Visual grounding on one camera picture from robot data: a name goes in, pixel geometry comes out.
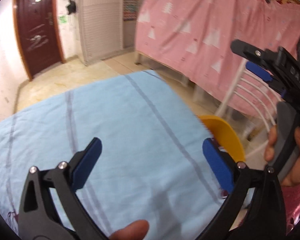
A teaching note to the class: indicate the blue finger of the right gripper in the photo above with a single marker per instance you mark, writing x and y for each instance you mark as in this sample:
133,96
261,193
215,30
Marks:
259,71

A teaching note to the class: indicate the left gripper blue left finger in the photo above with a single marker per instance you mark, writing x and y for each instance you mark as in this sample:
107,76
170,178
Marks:
83,163

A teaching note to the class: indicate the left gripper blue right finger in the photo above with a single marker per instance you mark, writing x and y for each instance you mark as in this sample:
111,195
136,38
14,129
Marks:
220,162

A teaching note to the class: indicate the yellow trash bin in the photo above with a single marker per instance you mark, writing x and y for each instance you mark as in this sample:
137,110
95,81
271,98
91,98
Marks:
225,136

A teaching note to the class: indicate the person's right hand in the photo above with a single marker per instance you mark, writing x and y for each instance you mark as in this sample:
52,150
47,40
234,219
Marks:
292,178

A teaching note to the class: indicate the person's left hand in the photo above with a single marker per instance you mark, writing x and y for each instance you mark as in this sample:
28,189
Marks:
137,230

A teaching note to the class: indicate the white metal chair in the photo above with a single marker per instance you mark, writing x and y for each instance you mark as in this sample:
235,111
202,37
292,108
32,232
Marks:
252,97

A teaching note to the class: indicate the light blue bed sheet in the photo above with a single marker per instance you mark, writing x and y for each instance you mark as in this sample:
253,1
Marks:
152,165

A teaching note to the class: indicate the pink tree-print curtain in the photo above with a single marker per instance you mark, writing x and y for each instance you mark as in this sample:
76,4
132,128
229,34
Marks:
193,37

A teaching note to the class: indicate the white slatted wardrobe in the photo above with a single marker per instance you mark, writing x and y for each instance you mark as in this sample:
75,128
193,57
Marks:
103,32

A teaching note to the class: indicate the dark red wooden door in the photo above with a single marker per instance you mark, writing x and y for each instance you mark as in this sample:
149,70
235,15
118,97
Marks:
37,34

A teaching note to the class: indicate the wooden bed frame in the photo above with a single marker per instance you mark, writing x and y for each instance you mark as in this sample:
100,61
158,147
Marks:
166,71

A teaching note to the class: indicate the colourful wall chart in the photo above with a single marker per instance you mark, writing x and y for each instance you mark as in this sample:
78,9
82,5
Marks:
130,10

